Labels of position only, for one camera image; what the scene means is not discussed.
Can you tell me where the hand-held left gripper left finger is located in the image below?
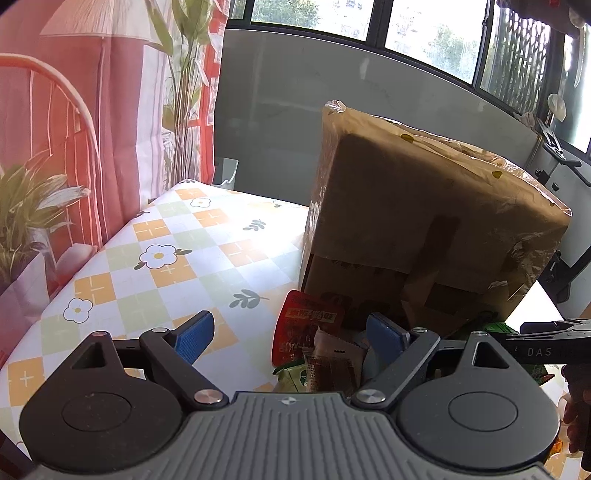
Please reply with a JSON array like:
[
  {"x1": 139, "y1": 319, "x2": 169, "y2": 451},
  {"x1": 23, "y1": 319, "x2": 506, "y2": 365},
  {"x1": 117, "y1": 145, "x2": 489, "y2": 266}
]
[{"x1": 65, "y1": 310, "x2": 230, "y2": 411}]

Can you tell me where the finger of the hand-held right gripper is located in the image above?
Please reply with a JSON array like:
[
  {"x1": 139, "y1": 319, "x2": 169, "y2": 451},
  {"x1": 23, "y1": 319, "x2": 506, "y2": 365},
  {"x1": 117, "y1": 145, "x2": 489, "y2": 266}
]
[
  {"x1": 504, "y1": 336, "x2": 591, "y2": 366},
  {"x1": 519, "y1": 318, "x2": 591, "y2": 337}
]

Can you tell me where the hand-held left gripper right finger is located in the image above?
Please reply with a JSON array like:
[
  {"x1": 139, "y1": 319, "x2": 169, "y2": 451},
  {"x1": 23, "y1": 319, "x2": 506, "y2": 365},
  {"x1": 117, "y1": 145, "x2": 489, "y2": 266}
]
[{"x1": 352, "y1": 312, "x2": 519, "y2": 411}]

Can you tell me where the red snack packet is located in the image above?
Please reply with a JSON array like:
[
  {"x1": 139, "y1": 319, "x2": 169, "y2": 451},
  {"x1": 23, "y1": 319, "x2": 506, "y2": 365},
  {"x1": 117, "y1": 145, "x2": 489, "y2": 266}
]
[{"x1": 271, "y1": 290, "x2": 346, "y2": 367}]

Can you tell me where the brown cardboard box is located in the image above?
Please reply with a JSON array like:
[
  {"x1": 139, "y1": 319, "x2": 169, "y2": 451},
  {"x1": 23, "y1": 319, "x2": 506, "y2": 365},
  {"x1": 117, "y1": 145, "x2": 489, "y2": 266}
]
[{"x1": 298, "y1": 99, "x2": 573, "y2": 340}]

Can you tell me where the person's right hand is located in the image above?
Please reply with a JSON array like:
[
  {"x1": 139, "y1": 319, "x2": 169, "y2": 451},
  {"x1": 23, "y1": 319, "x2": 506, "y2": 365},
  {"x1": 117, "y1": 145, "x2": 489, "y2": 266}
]
[{"x1": 561, "y1": 364, "x2": 591, "y2": 468}]

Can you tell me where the dark green snack packet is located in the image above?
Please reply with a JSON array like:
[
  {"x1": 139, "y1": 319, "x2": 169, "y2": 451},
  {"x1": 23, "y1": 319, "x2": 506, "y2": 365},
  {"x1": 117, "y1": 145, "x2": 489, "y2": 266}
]
[{"x1": 482, "y1": 320, "x2": 562, "y2": 385}]

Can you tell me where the brown snack packet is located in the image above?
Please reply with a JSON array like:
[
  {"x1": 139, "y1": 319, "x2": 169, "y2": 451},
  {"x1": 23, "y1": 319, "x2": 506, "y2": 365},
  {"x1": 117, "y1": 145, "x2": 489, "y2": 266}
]
[{"x1": 302, "y1": 326, "x2": 368, "y2": 394}]

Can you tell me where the floral checkered tablecloth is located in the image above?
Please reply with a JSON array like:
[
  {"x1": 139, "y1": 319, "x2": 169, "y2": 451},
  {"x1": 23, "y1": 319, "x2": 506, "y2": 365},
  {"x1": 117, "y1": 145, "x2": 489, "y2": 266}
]
[{"x1": 0, "y1": 179, "x2": 591, "y2": 480}]

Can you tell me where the orange snack packet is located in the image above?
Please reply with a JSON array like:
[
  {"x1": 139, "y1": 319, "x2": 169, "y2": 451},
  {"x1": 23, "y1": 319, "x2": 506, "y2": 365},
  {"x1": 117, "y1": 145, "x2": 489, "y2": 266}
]
[{"x1": 545, "y1": 438, "x2": 583, "y2": 480}]

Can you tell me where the black exercise machine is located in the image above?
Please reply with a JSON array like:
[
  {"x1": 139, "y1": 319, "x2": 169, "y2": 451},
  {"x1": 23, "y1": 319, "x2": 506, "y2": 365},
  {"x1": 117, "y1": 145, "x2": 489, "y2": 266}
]
[{"x1": 526, "y1": 115, "x2": 591, "y2": 304}]

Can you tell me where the white hanging ornament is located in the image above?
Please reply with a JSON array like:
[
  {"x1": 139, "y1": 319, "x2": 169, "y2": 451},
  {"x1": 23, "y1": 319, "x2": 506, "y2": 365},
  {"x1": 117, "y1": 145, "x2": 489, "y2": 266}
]
[{"x1": 547, "y1": 93, "x2": 567, "y2": 123}]

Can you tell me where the printed red backdrop cloth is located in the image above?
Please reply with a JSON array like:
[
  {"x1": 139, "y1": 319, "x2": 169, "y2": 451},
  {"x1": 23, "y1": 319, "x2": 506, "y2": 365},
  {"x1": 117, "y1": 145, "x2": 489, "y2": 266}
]
[{"x1": 0, "y1": 0, "x2": 232, "y2": 367}]

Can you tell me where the black framed window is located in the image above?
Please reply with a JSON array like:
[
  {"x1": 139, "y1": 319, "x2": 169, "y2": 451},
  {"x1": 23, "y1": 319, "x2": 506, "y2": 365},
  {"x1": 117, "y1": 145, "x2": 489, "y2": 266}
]
[{"x1": 228, "y1": 0, "x2": 591, "y2": 155}]

